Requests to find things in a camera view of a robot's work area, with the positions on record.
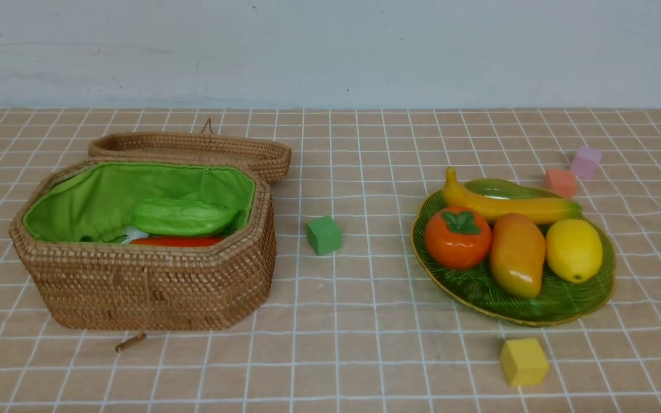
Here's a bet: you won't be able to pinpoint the yellow plastic banana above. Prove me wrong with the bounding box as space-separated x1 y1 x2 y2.
441 166 582 225

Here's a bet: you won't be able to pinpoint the orange plastic carrot green leaves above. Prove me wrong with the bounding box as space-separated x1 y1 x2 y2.
128 237 224 248

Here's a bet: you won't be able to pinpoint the woven wicker basket lid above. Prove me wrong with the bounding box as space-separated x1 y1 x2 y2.
88 120 292 181

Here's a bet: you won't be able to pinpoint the checkered beige tablecloth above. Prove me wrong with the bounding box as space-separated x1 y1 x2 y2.
0 108 661 412

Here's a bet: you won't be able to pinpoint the orange yellow plastic mango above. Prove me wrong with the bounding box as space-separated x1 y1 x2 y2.
489 213 546 299

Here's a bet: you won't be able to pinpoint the orange pink foam cube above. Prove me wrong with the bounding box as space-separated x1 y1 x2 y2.
543 168 577 199

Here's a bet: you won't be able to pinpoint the light pink foam cube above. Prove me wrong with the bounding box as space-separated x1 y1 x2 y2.
569 146 603 180

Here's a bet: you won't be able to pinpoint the woven wicker basket green lining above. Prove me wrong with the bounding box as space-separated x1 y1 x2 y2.
9 159 278 332

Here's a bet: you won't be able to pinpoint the green foam cube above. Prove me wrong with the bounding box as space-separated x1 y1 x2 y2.
305 215 342 256

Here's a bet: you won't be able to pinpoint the light green plastic cucumber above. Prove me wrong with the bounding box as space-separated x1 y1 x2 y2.
131 198 239 237

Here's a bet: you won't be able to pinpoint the orange plastic persimmon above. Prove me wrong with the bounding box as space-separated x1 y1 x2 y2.
424 206 492 270

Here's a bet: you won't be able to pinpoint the yellow plastic lemon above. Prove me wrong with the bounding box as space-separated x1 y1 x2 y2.
546 219 603 284

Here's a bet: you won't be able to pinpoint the yellow foam cube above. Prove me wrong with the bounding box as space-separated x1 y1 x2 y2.
499 338 549 387

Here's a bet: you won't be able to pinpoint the wooden basket toggle clasp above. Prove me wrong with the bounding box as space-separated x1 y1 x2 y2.
115 332 146 353

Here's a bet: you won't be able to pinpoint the green glass leaf plate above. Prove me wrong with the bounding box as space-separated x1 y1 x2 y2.
411 190 616 327

